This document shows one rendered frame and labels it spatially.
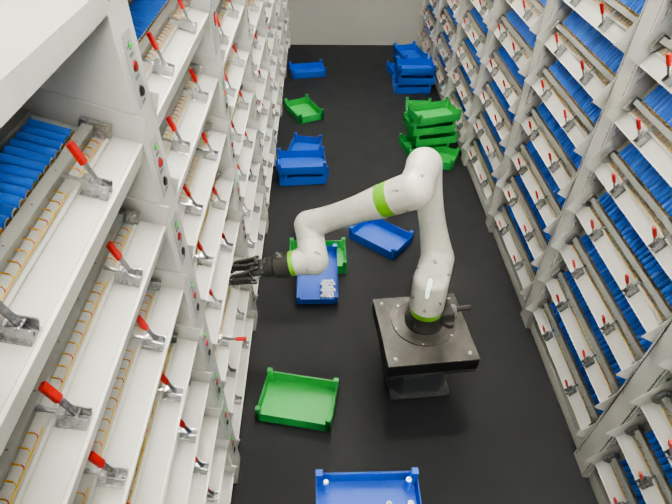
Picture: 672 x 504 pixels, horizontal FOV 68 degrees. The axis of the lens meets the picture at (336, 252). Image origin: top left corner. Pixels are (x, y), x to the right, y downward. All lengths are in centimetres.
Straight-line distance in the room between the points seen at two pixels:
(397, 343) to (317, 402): 46
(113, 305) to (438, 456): 149
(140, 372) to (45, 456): 32
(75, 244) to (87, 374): 20
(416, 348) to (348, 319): 60
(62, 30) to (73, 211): 24
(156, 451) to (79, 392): 39
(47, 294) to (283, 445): 150
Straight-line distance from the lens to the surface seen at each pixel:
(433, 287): 179
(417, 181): 157
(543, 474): 218
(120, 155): 92
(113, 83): 92
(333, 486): 166
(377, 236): 286
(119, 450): 98
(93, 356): 86
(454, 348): 193
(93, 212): 81
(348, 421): 212
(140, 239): 103
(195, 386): 146
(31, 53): 67
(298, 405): 215
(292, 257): 178
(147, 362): 106
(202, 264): 149
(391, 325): 196
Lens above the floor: 186
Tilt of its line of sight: 42 degrees down
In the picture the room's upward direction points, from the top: 1 degrees clockwise
